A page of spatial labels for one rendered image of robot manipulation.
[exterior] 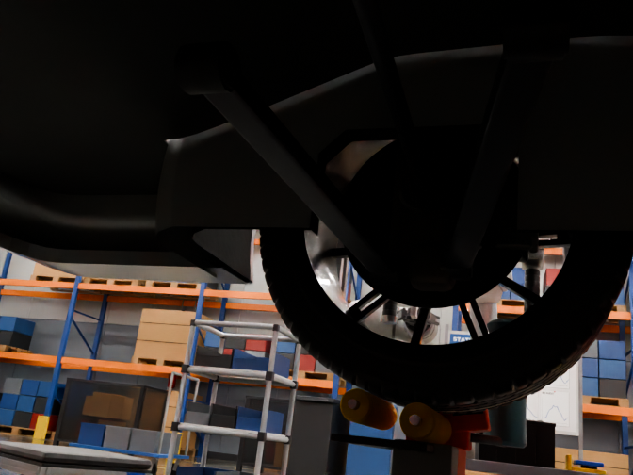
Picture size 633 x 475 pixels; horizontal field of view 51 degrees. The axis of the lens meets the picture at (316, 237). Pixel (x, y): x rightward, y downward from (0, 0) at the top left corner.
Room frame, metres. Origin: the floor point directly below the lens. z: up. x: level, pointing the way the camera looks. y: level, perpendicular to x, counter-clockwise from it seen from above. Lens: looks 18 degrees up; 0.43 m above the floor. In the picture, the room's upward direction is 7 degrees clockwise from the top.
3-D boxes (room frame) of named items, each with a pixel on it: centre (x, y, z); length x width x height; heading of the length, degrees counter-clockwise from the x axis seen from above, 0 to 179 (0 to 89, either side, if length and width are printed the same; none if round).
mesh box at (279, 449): (9.16, -0.05, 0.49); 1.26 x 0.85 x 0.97; 71
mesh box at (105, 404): (10.01, 2.62, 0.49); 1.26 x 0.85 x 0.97; 75
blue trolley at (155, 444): (6.88, 1.58, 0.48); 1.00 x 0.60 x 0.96; 71
